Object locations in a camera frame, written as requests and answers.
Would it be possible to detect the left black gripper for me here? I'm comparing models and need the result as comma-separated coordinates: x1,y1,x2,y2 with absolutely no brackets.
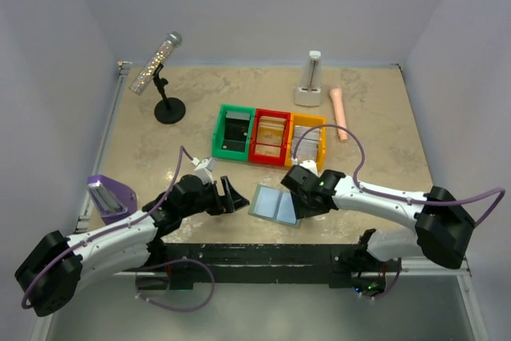
180,176,249,219

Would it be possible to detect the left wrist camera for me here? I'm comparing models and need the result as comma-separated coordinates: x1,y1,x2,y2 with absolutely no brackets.
191,157,216,184

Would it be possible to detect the white metronome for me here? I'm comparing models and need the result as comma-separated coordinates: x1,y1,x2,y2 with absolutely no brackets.
295,50,323,107

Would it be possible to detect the purple block fixture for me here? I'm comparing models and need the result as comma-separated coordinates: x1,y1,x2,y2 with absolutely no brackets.
87,174,137,224

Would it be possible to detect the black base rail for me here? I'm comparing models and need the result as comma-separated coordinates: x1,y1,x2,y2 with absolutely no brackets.
129,243,399,289

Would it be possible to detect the teal leather card holder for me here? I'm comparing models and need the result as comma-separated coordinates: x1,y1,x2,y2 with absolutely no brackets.
248,184,299,227

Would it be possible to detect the glitter silver microphone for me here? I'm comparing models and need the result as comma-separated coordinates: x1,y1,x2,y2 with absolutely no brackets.
129,31,182,96

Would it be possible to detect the black cards stack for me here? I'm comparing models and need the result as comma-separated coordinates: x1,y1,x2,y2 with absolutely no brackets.
221,111,251,153

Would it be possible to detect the gold credit card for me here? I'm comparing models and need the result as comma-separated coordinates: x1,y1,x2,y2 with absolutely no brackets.
254,144,281,157

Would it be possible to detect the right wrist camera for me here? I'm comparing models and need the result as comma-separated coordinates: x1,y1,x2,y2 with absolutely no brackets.
291,158,319,176

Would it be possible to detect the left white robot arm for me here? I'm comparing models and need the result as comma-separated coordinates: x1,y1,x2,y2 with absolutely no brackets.
14,175,249,317

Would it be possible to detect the black microphone stand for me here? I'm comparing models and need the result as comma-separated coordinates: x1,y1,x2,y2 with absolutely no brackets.
153,64,186,125

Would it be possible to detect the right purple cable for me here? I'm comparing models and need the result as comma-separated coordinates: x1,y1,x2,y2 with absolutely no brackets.
290,124,506,226

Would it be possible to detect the white cards stack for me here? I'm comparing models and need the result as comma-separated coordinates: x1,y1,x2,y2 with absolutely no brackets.
290,125,321,161

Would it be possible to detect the pink flashlight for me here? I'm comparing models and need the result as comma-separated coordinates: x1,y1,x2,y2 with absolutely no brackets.
329,88,348,142

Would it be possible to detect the gold cards stack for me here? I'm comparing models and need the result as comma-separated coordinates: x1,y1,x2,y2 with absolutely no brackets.
256,116,287,146

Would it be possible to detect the green plastic bin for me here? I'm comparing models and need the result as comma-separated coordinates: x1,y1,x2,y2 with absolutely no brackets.
212,104,256,162

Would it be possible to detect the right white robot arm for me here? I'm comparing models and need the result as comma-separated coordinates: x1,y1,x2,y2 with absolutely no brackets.
281,165,476,271

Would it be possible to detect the yellow plastic bin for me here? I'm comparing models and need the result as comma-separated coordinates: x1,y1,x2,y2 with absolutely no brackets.
283,113,327,169

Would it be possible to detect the purple cable loop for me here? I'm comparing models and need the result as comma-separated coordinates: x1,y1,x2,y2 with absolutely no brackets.
134,259,216,312

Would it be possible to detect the red plastic bin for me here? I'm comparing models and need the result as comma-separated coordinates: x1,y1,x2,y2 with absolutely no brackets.
248,108,291,167

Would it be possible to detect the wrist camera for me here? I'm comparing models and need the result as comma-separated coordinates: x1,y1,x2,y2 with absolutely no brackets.
191,157,216,184
291,158,319,176

